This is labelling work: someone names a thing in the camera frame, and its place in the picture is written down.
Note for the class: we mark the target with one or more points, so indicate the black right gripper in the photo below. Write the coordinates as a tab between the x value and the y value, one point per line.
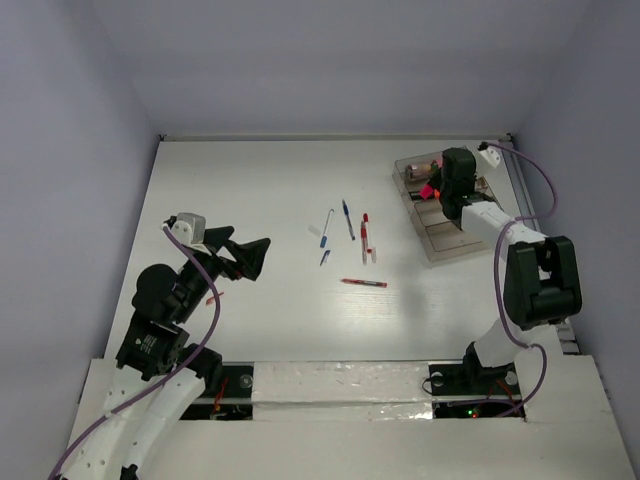
475	171

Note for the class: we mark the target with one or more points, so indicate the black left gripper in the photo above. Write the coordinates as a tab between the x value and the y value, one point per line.
249	255

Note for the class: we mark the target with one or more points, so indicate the pink black highlighter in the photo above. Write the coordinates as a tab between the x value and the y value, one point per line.
427	192

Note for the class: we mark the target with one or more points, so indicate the white pen blue cap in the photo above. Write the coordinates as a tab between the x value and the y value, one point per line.
326	228

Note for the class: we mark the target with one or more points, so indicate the white pen red cap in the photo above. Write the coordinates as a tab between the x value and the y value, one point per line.
370	250

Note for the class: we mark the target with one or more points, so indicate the dark blue ballpoint pen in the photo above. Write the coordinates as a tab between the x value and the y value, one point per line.
348	220

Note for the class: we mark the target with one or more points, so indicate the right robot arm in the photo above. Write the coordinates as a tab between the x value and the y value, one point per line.
500	345

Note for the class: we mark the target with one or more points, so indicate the clear plastic organizer tray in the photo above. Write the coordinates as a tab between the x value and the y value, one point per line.
440	239

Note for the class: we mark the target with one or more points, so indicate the red ballpoint pen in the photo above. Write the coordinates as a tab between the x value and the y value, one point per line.
363	245

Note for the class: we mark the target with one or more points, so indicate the red gel pen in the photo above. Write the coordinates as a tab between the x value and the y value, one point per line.
369	283

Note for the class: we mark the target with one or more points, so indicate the white foam front board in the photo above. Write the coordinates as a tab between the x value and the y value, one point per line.
365	420

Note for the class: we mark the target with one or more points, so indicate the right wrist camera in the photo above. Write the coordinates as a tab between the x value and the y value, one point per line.
487	159

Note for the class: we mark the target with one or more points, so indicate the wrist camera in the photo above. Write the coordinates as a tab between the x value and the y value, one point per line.
487	159
187	228

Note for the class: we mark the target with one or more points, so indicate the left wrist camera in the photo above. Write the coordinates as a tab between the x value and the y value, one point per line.
187	228

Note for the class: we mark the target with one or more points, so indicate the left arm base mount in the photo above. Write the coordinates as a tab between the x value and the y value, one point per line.
231	401

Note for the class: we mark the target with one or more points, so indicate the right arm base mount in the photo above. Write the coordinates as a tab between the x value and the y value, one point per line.
455	396

